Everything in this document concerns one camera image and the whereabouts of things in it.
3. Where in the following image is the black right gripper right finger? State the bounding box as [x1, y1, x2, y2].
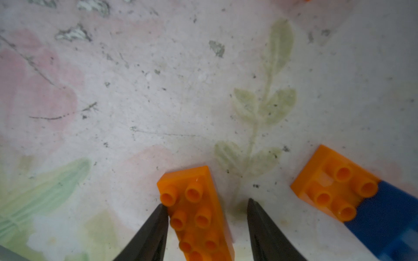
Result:
[247, 198, 307, 261]

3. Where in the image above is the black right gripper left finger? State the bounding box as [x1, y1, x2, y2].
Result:
[114, 204, 169, 261]

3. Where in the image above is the orange lego brick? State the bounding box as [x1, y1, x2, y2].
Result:
[157, 166, 235, 261]
[291, 145, 381, 223]

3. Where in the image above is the small blue lego brick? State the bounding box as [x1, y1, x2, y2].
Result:
[344, 181, 418, 261]

